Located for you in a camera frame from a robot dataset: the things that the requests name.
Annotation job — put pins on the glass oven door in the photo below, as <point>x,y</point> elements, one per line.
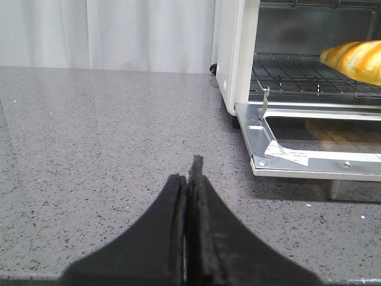
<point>332,140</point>

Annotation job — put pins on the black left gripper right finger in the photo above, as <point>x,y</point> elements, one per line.
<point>220,250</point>

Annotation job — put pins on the white Toshiba toaster oven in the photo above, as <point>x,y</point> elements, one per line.
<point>285,27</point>

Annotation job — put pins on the yellow striped croissant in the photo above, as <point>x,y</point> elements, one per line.
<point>357,60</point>

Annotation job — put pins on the white curtain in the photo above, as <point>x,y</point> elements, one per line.
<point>161,36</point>

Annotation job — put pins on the metal oven wire rack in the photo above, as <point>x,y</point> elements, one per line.
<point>292,77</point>

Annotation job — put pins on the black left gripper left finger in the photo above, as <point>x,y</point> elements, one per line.
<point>150,252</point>

